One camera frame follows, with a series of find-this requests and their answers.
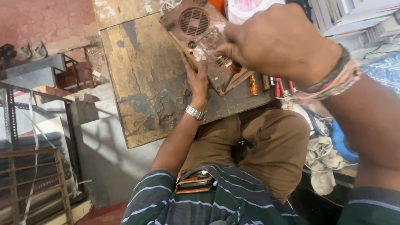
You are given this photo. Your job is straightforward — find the person's left hand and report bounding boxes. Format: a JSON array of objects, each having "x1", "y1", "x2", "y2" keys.
[{"x1": 181, "y1": 54, "x2": 210, "y2": 109}]

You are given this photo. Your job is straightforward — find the orange plastic object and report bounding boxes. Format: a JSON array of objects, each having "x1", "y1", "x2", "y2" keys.
[{"x1": 209, "y1": 0, "x2": 226, "y2": 14}]

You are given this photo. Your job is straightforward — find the green striped shirt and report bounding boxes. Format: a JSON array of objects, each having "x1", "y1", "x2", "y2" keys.
[{"x1": 120, "y1": 165, "x2": 400, "y2": 225}]

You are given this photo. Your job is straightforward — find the amber handled screwdriver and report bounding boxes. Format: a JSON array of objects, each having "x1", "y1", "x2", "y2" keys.
[{"x1": 249, "y1": 74, "x2": 259, "y2": 96}]

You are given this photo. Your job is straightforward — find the orange handled screwdriver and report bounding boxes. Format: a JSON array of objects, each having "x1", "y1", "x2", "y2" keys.
[{"x1": 222, "y1": 61, "x2": 243, "y2": 93}]

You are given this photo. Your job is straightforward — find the white crumpled cloth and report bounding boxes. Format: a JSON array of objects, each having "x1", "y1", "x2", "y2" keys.
[{"x1": 304, "y1": 136, "x2": 349, "y2": 196}]

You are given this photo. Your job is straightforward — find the stack of books and papers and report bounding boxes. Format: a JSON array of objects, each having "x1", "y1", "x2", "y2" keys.
[{"x1": 309, "y1": 0, "x2": 400, "y2": 44}]

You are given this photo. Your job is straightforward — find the silver metal wristwatch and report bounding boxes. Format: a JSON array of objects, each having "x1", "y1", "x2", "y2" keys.
[{"x1": 185, "y1": 105, "x2": 205, "y2": 121}]

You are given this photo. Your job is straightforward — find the black cable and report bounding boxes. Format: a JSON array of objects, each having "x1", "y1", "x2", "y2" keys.
[{"x1": 362, "y1": 44, "x2": 400, "y2": 60}]

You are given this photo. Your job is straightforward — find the blue printed cloth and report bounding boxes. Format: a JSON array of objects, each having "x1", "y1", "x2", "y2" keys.
[{"x1": 359, "y1": 51, "x2": 400, "y2": 95}]

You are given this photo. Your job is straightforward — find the white plastic bag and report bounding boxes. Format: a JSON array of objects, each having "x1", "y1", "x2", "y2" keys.
[{"x1": 225, "y1": 0, "x2": 285, "y2": 25}]

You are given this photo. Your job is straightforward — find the black shoe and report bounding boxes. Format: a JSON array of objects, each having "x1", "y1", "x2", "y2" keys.
[{"x1": 0, "y1": 43, "x2": 18, "y2": 62}]

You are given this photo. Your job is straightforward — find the brown leather phone pouch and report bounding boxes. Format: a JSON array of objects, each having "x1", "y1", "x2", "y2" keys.
[{"x1": 175, "y1": 169, "x2": 218, "y2": 194}]

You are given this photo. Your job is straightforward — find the blue plastic container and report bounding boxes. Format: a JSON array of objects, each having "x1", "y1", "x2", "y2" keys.
[{"x1": 331, "y1": 120, "x2": 359, "y2": 163}]

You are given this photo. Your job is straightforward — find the person's right hand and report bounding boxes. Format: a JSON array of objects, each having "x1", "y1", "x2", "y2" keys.
[{"x1": 214, "y1": 3, "x2": 343, "y2": 86}]

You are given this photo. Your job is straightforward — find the brown trousers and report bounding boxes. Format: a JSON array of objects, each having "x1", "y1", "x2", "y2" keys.
[{"x1": 180, "y1": 108, "x2": 311, "y2": 204}]

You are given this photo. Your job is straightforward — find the grey metal bench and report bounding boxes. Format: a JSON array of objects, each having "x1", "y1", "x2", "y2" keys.
[{"x1": 0, "y1": 53, "x2": 67, "y2": 90}]

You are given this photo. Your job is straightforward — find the slotted metal rack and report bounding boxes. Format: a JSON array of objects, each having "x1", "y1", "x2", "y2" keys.
[{"x1": 0, "y1": 81, "x2": 89, "y2": 225}]

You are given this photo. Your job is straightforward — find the brown speaker back panel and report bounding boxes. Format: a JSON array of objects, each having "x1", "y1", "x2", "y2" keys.
[{"x1": 158, "y1": 0, "x2": 255, "y2": 98}]

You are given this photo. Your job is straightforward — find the white plastic strap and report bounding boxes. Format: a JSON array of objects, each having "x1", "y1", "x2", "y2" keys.
[{"x1": 19, "y1": 93, "x2": 93, "y2": 225}]

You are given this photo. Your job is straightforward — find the coloured thread wrist bands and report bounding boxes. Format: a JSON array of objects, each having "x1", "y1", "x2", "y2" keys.
[{"x1": 296, "y1": 44, "x2": 364, "y2": 101}]

